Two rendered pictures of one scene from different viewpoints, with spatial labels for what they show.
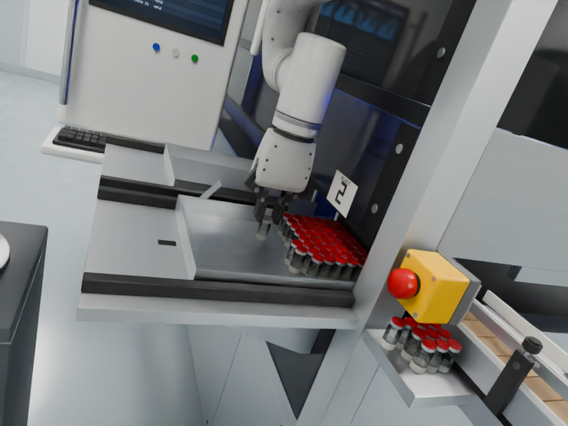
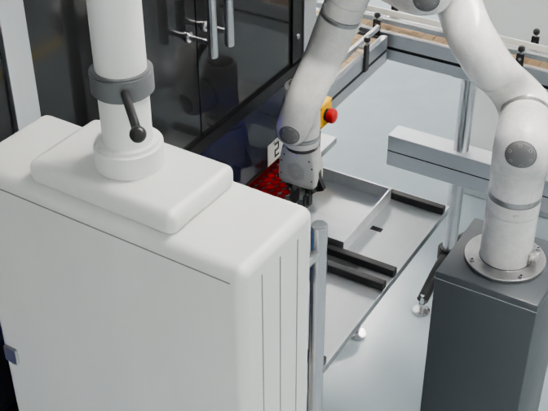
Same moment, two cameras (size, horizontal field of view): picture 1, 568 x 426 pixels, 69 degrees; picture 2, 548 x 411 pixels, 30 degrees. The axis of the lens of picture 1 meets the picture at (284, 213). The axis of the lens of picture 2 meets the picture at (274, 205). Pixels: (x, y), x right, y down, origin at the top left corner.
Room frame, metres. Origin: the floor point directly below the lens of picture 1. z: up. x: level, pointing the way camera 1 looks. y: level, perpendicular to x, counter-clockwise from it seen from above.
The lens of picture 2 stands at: (1.93, 1.70, 2.37)
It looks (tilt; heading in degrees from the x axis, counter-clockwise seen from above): 35 degrees down; 236
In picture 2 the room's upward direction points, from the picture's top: straight up
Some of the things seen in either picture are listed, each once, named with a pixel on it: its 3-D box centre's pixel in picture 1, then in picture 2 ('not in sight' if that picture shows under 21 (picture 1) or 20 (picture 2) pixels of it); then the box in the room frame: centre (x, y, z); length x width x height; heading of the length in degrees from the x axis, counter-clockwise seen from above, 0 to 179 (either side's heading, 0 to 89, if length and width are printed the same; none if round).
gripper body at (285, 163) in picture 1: (286, 158); (301, 161); (0.74, 0.03, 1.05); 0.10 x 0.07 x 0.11; 116
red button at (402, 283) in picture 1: (405, 284); (329, 115); (0.50, -0.18, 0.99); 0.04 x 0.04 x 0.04; 26
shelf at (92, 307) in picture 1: (219, 213); (298, 253); (0.81, 0.13, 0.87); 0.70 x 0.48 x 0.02; 26
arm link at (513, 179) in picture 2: not in sight; (520, 157); (0.44, 0.43, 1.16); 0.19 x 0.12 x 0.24; 40
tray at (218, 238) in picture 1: (276, 246); (307, 200); (0.69, -0.01, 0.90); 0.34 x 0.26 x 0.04; 116
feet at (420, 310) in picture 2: not in sight; (447, 262); (-0.20, -0.36, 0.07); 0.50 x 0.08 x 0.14; 26
